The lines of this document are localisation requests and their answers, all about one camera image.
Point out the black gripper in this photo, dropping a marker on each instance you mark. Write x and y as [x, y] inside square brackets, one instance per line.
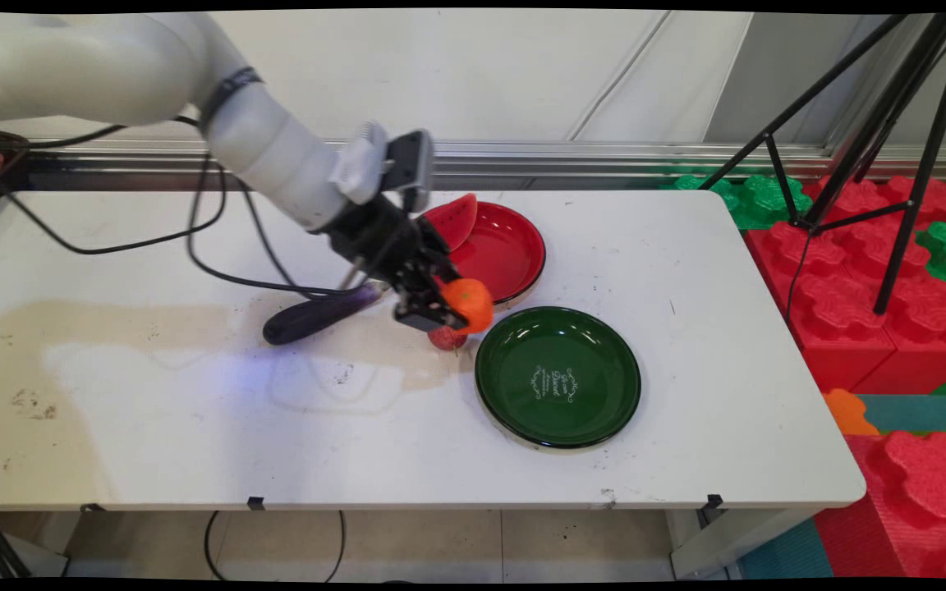
[374, 234]

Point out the orange toy carrot piece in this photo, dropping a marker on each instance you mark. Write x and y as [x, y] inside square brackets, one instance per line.
[473, 305]

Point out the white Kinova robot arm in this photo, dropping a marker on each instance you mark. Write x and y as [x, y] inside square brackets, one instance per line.
[112, 74]

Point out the pink-red toy fruit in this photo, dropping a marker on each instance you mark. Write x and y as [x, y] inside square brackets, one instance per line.
[444, 338]

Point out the toy watermelon slice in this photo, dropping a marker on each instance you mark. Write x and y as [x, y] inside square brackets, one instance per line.
[456, 220]

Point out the red enamel plate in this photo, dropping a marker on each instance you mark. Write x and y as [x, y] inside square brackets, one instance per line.
[506, 246]

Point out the purple toy eggplant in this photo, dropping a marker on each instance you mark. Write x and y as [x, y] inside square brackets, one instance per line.
[309, 318]

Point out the green enamel plate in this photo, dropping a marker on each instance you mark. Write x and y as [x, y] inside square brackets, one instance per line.
[559, 377]

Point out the black table clamp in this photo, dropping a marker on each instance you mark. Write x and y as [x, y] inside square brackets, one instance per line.
[255, 503]
[714, 501]

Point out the white table leg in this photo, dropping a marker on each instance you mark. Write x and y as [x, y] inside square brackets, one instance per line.
[727, 542]

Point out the large red foam block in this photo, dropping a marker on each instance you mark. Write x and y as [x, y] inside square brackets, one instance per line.
[826, 304]
[916, 501]

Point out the orange foam piece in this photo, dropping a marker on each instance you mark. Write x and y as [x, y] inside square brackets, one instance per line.
[847, 413]

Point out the black storage crate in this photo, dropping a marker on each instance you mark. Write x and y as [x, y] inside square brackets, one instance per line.
[13, 176]

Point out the teal foam mat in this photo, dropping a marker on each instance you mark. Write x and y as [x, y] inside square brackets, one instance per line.
[916, 413]

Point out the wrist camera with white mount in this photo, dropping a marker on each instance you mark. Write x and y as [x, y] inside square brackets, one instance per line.
[362, 160]

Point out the aluminium frame rail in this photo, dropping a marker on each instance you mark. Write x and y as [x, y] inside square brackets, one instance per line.
[604, 156]

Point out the black camera tripod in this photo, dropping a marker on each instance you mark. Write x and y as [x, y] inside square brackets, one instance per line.
[925, 164]

